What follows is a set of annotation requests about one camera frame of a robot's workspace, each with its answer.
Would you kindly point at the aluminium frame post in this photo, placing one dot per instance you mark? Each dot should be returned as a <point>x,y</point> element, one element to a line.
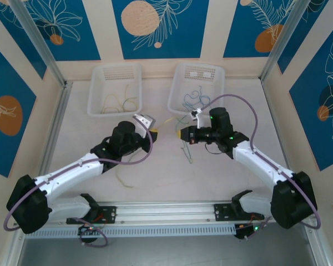
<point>39,41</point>
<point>280,38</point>

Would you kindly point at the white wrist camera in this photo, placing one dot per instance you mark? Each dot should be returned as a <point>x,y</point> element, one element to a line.
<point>143,119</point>
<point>198,117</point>

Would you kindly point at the aluminium side rail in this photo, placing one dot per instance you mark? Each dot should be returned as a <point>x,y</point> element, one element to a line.
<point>58,116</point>
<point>269,99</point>

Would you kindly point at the black controller board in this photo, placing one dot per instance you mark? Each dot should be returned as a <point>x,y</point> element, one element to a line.
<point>247,230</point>
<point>87,232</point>

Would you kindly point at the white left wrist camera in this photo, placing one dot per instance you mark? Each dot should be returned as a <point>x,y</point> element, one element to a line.
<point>143,119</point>

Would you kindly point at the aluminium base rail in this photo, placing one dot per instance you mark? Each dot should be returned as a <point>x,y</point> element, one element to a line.
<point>166,210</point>

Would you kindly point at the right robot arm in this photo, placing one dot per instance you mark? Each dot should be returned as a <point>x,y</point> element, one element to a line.
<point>291,205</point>

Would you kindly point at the white plastic basket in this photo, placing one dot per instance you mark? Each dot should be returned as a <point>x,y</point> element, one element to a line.
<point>195,83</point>
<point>113,83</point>

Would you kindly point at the grey metal sheet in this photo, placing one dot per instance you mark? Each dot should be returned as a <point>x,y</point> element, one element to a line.
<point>166,252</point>

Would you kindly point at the aluminium frame bar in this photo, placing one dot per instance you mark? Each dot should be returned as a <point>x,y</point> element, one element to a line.
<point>11,252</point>
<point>319,246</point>

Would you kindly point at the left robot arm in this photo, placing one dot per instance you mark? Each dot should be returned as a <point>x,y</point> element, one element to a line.
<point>27,205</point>

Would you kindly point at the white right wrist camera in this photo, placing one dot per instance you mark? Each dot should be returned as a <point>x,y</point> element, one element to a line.
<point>198,117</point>

